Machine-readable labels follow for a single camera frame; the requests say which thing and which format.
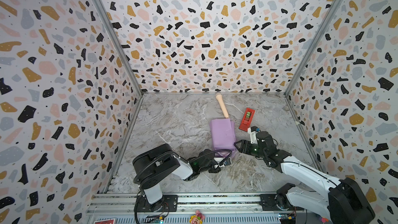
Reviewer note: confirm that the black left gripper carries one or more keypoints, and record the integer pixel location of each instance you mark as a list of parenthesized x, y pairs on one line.
[(214, 170)]

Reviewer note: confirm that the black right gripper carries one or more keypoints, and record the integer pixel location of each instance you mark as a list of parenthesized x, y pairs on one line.
[(249, 146)]

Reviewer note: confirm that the pink wrapping paper sheet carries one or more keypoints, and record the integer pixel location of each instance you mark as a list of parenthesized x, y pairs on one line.
[(223, 135)]

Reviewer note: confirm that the red tape dispenser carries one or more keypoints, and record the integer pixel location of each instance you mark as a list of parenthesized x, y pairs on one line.
[(247, 119)]

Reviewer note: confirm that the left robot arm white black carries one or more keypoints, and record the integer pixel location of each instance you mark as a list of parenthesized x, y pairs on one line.
[(154, 166)]

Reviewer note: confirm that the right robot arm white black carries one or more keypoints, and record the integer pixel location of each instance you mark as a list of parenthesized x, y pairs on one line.
[(339, 200)]

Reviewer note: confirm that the beige toy microphone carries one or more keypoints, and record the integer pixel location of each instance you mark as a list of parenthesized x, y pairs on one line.
[(220, 100)]

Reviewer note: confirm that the pink yellow flower toy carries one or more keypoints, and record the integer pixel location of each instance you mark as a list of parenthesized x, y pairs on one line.
[(197, 218)]

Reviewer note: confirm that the rainbow flower toy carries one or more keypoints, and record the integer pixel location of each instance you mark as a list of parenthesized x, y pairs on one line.
[(323, 220)]

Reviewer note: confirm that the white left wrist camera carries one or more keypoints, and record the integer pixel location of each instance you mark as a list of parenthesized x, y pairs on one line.
[(225, 162)]

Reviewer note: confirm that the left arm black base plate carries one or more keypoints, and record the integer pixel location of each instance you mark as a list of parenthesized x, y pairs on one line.
[(168, 203)]

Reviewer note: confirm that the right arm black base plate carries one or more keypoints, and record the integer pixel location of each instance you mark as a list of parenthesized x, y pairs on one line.
[(276, 202)]

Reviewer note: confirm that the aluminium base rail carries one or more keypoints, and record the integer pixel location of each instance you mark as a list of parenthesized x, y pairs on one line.
[(218, 208)]

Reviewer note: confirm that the aluminium corner post left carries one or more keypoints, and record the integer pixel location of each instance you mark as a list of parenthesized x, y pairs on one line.
[(113, 37)]

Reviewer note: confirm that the aluminium corner post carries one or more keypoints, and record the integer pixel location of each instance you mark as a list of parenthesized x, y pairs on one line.
[(313, 44), (113, 37)]

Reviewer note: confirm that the aluminium corner post right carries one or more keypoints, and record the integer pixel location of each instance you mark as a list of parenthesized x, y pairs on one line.
[(313, 44)]

